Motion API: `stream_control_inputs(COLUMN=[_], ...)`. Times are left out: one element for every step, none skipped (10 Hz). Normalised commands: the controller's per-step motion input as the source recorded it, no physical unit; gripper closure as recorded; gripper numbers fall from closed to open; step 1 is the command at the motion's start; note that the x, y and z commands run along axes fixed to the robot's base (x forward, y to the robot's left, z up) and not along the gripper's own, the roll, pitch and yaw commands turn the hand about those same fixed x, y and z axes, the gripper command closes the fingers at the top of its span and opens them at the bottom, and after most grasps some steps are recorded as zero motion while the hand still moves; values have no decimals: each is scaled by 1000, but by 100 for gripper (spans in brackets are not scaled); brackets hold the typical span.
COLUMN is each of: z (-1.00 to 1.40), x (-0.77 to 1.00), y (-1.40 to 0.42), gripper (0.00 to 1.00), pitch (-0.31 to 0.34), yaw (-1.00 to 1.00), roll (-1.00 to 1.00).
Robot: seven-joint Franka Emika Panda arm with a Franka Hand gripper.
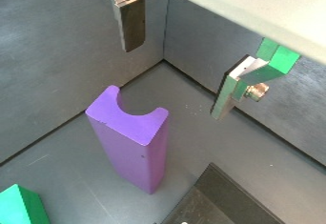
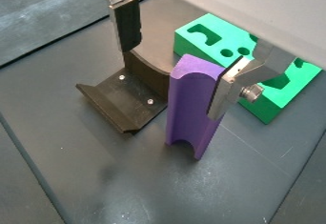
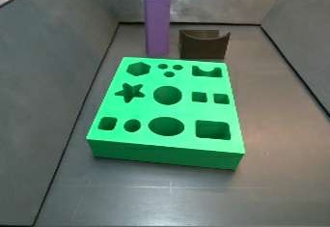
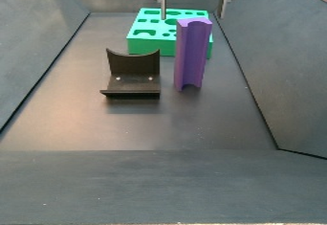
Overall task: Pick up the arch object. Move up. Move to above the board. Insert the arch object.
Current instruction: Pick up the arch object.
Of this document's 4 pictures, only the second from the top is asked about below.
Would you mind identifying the purple arch block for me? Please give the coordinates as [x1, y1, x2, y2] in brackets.
[166, 54, 225, 160]

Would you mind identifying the green shape sorter board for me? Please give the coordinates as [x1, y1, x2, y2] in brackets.
[174, 13, 321, 124]

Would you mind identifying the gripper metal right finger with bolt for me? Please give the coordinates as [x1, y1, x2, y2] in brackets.
[206, 39, 295, 120]

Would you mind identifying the black curved holder stand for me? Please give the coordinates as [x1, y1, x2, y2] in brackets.
[76, 51, 170, 133]

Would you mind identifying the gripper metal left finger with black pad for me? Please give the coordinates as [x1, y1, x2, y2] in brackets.
[106, 0, 142, 52]

